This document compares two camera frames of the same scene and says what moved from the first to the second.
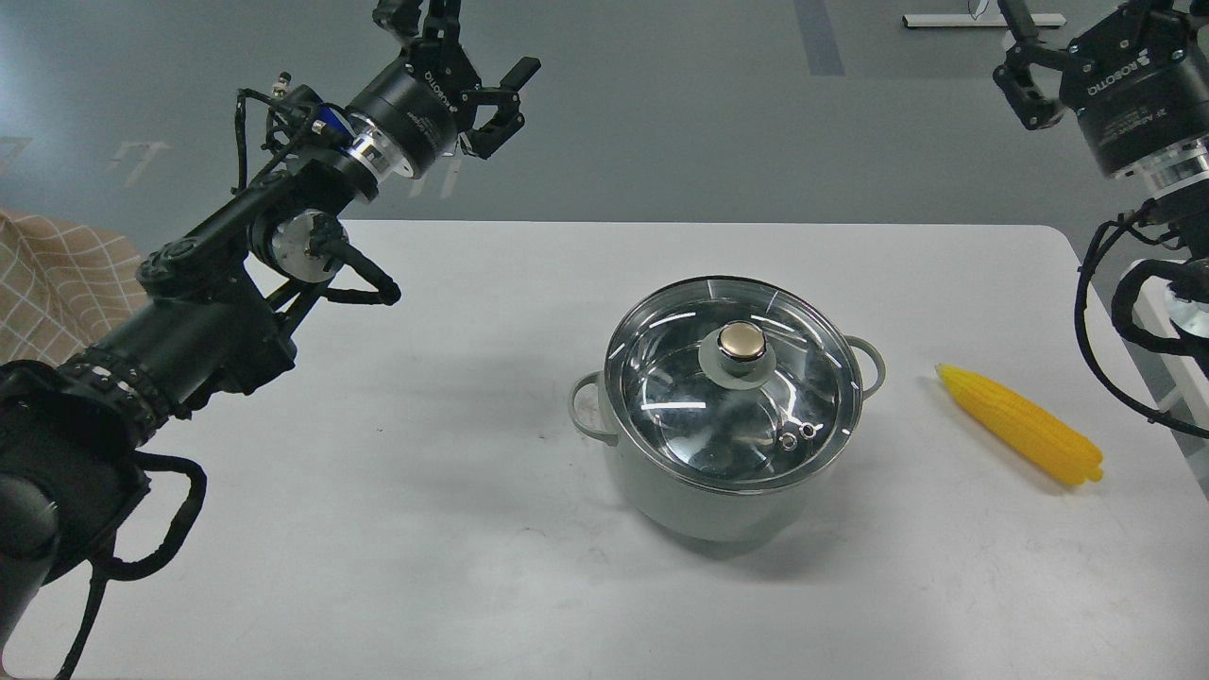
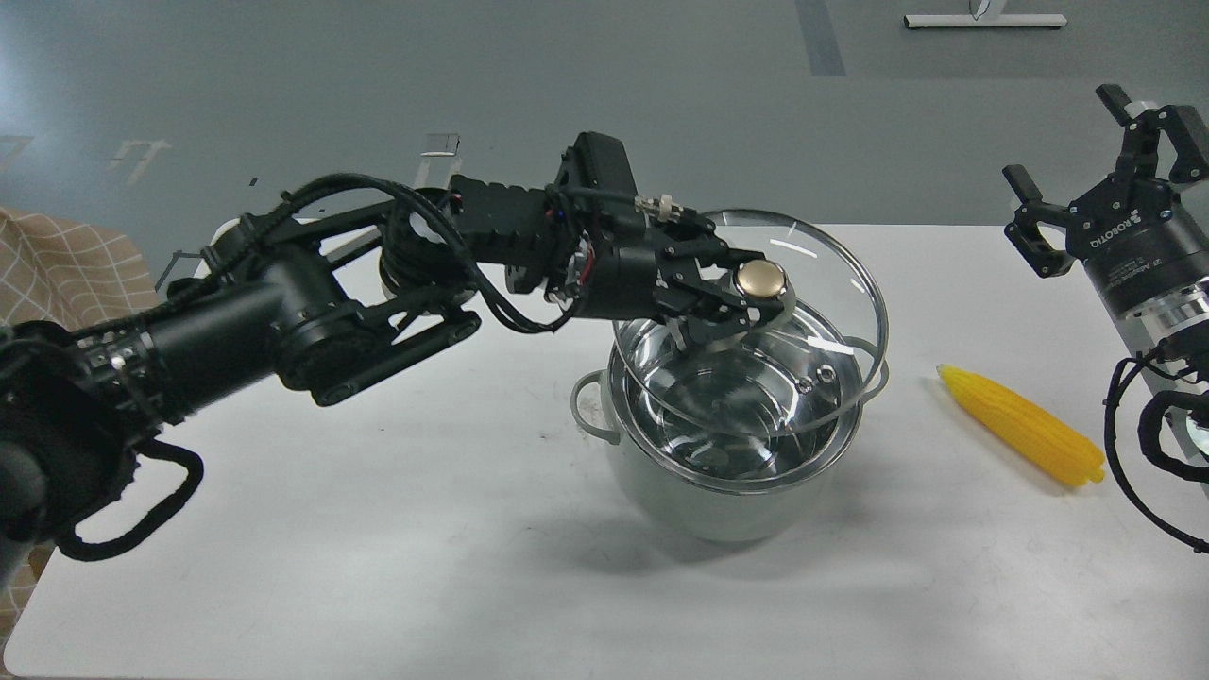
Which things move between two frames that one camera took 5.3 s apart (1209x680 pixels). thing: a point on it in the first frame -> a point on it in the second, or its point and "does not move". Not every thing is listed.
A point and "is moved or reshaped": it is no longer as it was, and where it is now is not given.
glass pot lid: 733,384 is moved or reshaped
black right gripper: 1139,81 -> 1142,239
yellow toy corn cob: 1051,450 does not move
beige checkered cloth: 62,286 does not move
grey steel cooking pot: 726,398 does not move
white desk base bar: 979,20 does not move
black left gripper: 412,118 -> 638,277
